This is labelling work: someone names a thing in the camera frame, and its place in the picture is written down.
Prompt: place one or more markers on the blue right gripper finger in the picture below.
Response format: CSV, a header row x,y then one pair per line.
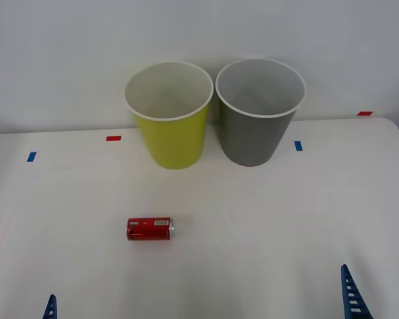
x,y
347,292

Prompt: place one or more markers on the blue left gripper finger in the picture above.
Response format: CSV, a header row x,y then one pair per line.
x,y
51,309

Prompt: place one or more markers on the red drink can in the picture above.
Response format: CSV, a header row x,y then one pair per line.
x,y
146,229

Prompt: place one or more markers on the grey plastic bin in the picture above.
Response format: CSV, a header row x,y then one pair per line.
x,y
256,139

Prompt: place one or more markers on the yellow-green plastic bin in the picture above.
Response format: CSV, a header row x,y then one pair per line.
x,y
176,139

